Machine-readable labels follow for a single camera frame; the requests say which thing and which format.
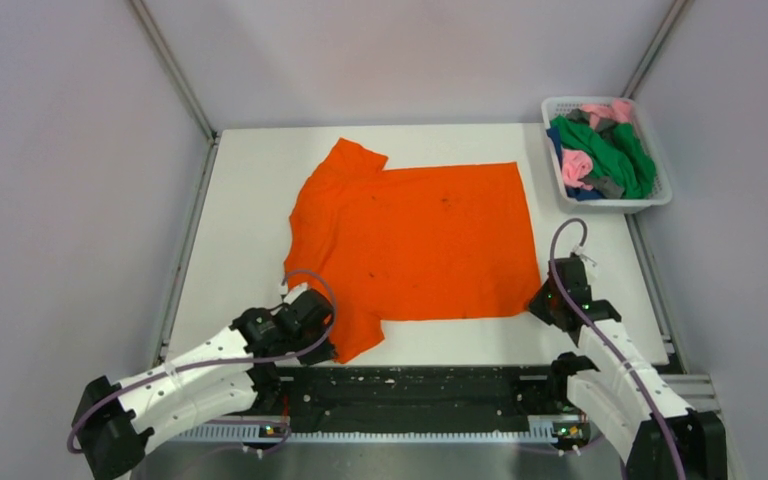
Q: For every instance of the pink t-shirt in basket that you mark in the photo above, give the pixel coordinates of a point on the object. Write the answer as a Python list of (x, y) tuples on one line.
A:
[(618, 110)]

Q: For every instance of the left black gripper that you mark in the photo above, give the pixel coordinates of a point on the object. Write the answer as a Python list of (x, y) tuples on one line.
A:
[(323, 353)]

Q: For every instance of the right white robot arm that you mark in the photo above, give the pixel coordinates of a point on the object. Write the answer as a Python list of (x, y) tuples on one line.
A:
[(654, 430)]

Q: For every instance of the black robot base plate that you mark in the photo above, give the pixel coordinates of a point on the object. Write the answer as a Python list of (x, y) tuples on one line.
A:
[(415, 400)]

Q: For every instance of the green t-shirt in basket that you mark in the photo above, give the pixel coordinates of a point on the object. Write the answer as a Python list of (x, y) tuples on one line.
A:
[(617, 153)]

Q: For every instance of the grey t-shirt in basket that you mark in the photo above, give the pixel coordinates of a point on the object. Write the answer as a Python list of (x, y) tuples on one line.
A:
[(577, 169)]

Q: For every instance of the white plastic laundry basket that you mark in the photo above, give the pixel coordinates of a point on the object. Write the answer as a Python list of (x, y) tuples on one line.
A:
[(662, 193)]

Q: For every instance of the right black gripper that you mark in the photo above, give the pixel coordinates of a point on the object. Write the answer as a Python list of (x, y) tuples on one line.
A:
[(536, 304)]

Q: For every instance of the orange t-shirt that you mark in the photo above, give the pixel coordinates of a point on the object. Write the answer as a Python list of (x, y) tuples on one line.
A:
[(414, 244)]

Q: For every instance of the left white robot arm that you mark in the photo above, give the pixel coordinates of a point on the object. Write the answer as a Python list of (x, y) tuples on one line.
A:
[(117, 424)]

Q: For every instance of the grey slotted cable duct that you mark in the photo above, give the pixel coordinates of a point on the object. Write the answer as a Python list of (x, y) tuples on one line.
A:
[(543, 430)]

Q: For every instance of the blue t-shirt in basket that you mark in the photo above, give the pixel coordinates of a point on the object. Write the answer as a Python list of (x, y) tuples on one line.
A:
[(578, 194)]

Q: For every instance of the aluminium frame rail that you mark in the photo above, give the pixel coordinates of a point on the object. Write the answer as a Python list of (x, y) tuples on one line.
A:
[(696, 389)]

